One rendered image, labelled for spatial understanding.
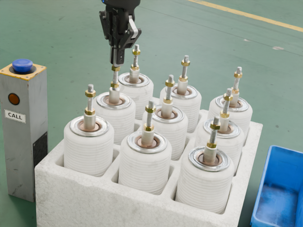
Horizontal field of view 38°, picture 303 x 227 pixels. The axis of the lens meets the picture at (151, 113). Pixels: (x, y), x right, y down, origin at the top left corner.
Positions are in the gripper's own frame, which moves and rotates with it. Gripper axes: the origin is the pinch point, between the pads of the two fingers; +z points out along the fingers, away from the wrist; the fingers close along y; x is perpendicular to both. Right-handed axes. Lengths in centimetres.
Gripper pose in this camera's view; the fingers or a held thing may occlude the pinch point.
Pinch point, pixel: (117, 55)
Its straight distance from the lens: 90.5
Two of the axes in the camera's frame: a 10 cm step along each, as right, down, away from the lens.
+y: 5.5, 4.6, -7.0
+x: 8.3, -2.0, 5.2
